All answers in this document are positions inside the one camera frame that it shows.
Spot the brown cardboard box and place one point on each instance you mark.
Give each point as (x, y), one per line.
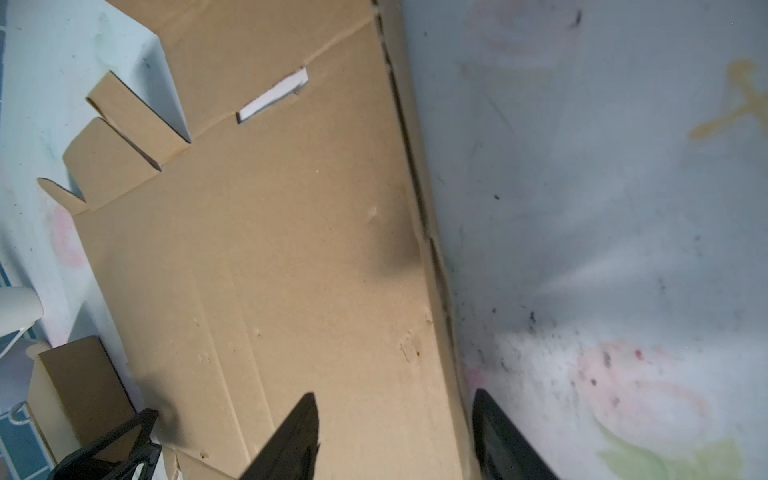
(287, 246)
(75, 396)

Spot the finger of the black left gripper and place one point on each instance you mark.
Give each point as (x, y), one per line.
(141, 464)
(86, 463)

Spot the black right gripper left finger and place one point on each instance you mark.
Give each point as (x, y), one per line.
(291, 452)

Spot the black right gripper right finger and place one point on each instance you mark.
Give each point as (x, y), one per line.
(502, 450)

